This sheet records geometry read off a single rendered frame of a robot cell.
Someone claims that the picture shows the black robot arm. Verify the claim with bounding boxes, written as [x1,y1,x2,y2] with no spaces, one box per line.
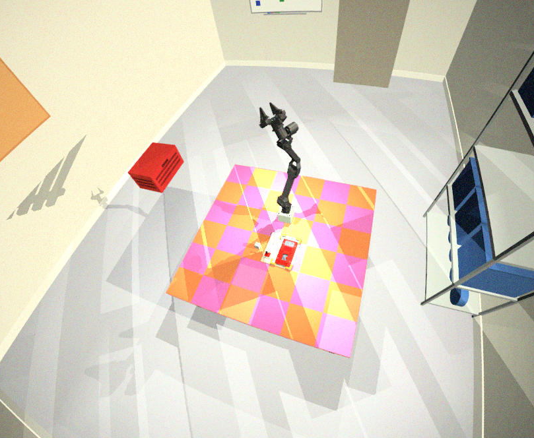
[273,113,301,214]

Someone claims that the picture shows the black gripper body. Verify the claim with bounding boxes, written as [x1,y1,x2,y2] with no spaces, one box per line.
[259,110,286,133]

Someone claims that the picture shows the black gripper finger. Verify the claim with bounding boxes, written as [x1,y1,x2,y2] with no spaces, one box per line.
[259,108,269,123]
[269,102,282,115]

